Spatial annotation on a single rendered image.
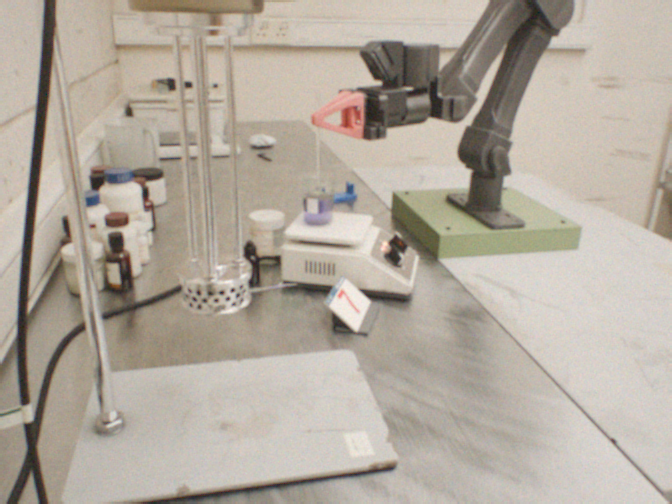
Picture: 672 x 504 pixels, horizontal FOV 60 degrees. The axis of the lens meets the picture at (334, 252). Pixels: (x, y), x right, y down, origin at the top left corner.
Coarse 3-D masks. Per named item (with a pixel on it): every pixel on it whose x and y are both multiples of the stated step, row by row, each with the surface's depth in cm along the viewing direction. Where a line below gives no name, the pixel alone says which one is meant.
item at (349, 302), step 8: (344, 280) 84; (344, 288) 82; (352, 288) 84; (336, 296) 79; (344, 296) 81; (352, 296) 82; (360, 296) 84; (336, 304) 78; (344, 304) 79; (352, 304) 81; (360, 304) 82; (344, 312) 78; (352, 312) 79; (360, 312) 81; (352, 320) 78
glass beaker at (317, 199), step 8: (312, 176) 91; (328, 176) 91; (304, 184) 88; (312, 184) 87; (320, 184) 86; (328, 184) 87; (304, 192) 88; (312, 192) 87; (320, 192) 87; (328, 192) 88; (304, 200) 89; (312, 200) 88; (320, 200) 88; (328, 200) 88; (304, 208) 89; (312, 208) 88; (320, 208) 88; (328, 208) 89; (304, 216) 90; (312, 216) 89; (320, 216) 89; (328, 216) 89; (304, 224) 90; (312, 224) 89; (320, 224) 89; (328, 224) 90
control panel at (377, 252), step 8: (384, 232) 96; (376, 240) 91; (384, 240) 93; (376, 248) 89; (408, 248) 96; (376, 256) 86; (408, 256) 93; (384, 264) 86; (408, 264) 90; (400, 272) 86; (408, 272) 88; (408, 280) 86
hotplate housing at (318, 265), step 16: (288, 240) 89; (368, 240) 90; (288, 256) 87; (304, 256) 87; (320, 256) 86; (336, 256) 86; (352, 256) 85; (368, 256) 85; (416, 256) 96; (288, 272) 88; (304, 272) 88; (320, 272) 87; (336, 272) 87; (352, 272) 86; (368, 272) 86; (384, 272) 85; (320, 288) 89; (368, 288) 87; (384, 288) 86; (400, 288) 86
